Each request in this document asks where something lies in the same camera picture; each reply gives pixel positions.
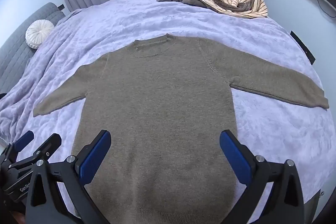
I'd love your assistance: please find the olive brown knit sweater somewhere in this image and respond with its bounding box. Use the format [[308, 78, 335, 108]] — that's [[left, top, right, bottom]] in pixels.
[[33, 34, 329, 223]]

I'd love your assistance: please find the lavender plush bed blanket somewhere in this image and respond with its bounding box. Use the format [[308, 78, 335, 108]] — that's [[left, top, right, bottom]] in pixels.
[[1, 0, 335, 201]]

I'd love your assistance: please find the grey quilted headboard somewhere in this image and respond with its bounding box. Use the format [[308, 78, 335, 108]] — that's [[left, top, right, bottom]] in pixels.
[[0, 2, 65, 94]]

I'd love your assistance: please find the round white pleated cushion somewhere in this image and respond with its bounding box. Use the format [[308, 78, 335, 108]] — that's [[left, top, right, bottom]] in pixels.
[[25, 19, 55, 50]]

